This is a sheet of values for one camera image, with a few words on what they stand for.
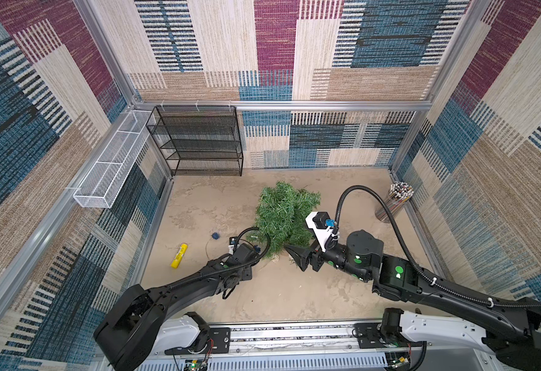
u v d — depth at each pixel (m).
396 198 0.89
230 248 0.79
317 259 0.54
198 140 1.09
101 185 0.92
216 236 0.96
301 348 0.73
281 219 0.69
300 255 0.54
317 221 0.52
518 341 0.40
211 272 0.59
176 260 0.89
